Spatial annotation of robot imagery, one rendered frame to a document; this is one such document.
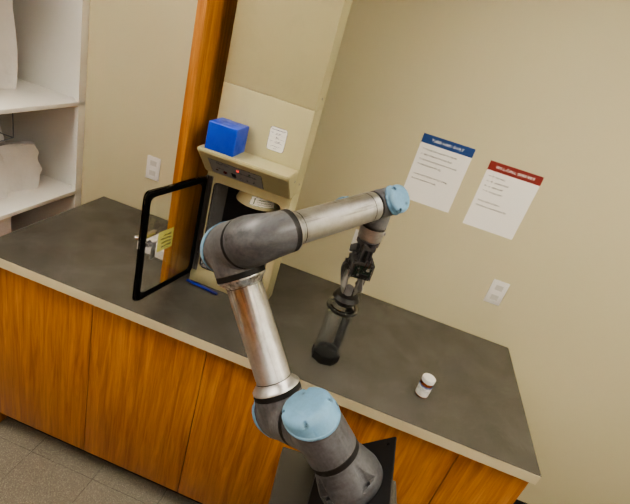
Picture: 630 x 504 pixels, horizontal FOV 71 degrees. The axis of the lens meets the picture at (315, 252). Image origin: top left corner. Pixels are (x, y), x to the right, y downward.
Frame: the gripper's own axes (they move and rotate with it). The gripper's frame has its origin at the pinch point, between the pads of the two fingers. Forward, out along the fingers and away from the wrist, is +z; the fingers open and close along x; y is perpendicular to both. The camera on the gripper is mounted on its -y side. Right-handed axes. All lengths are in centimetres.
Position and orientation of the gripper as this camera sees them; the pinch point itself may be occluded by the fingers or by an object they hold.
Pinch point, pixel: (348, 289)
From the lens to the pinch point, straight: 147.3
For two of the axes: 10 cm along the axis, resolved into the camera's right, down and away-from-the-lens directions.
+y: 0.0, 4.5, -9.0
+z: -2.7, 8.6, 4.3
